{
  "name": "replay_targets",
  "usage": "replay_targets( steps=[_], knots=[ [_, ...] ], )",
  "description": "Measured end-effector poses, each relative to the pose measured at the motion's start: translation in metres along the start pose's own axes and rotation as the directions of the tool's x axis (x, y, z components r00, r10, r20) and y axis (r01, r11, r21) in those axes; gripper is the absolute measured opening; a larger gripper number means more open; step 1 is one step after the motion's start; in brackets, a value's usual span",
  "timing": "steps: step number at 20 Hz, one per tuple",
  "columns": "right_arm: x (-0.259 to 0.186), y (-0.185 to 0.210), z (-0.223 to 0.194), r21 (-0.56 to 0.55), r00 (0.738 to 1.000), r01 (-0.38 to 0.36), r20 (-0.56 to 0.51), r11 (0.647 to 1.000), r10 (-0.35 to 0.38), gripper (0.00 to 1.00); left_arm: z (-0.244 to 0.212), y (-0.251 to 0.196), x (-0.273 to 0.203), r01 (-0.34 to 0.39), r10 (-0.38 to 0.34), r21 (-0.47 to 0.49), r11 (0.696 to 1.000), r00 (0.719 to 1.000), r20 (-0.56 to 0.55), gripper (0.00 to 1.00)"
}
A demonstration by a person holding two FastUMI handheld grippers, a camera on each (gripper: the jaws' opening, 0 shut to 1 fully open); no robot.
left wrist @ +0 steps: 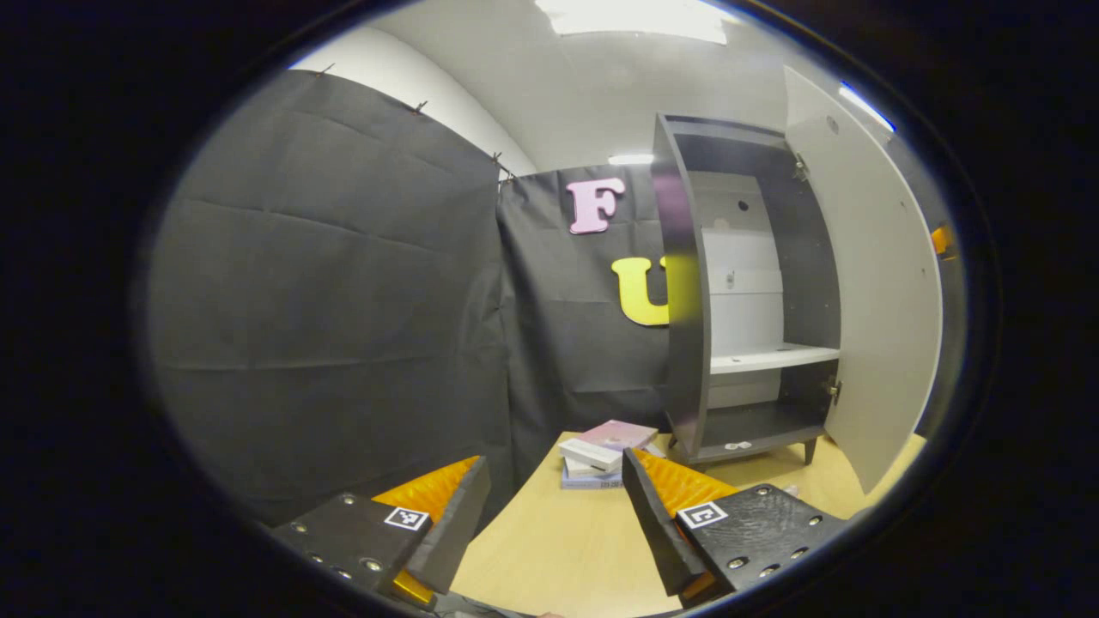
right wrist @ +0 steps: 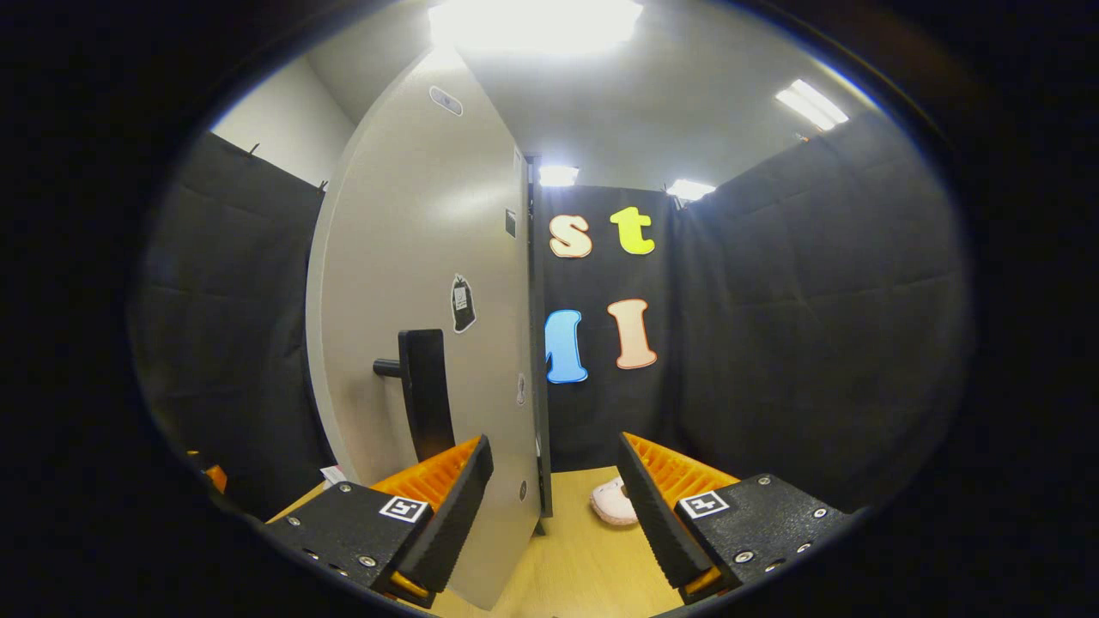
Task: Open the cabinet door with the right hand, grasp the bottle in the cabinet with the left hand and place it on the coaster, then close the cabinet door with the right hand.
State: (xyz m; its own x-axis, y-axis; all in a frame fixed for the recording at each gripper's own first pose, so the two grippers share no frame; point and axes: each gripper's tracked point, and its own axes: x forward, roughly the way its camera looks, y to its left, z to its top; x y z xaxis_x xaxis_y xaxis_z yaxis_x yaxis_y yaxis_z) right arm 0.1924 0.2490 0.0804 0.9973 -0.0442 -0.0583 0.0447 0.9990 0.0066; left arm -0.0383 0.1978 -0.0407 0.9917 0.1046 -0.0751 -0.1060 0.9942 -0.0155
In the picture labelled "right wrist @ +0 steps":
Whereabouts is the light grey cabinet door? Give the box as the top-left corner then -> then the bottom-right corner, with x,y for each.
307,47 -> 543,611

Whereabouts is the pink plush toy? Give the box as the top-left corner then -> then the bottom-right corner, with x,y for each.
590,476 -> 639,526

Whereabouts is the black cabinet door handle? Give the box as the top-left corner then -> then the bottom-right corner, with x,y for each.
373,329 -> 457,464

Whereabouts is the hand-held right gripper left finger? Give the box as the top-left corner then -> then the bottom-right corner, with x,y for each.
262,433 -> 495,609

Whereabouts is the black backdrop cloth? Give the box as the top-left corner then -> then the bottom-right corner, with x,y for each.
129,110 -> 973,518

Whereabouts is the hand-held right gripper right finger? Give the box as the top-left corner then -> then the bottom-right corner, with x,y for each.
616,432 -> 859,604

